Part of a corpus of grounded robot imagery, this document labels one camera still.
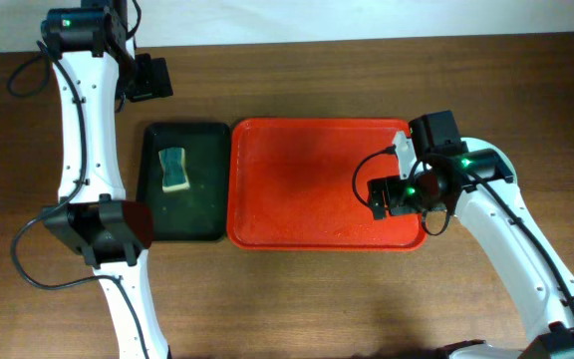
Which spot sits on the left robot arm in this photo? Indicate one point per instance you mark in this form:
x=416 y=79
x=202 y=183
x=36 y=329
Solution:
x=92 y=50

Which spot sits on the red plastic tray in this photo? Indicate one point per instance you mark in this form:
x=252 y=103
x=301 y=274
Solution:
x=297 y=184

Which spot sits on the green and yellow sponge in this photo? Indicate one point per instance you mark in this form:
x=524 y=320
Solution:
x=174 y=176

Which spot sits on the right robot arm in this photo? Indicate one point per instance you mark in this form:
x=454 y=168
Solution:
x=474 y=181

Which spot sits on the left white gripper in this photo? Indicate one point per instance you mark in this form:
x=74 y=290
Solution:
x=152 y=80

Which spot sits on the black plastic tray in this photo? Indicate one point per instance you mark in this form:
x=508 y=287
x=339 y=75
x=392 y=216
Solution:
x=196 y=213

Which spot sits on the mint green plate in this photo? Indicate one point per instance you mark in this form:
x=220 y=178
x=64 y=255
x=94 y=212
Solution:
x=475 y=144

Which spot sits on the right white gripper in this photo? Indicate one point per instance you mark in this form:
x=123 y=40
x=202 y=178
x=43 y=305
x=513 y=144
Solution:
x=390 y=199

